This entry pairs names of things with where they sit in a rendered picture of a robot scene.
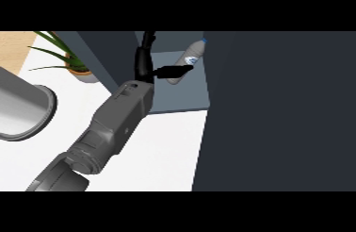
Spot large grey metal pot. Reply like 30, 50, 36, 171
0, 65, 59, 142

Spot green spiky plant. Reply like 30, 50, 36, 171
26, 31, 90, 73

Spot terracotta plant pot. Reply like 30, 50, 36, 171
64, 52, 101, 84

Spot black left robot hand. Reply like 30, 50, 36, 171
132, 31, 196, 85

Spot clear plastic water bottle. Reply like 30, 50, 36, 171
163, 37, 208, 86

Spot grey-blue cabinet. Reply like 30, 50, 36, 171
51, 31, 211, 115

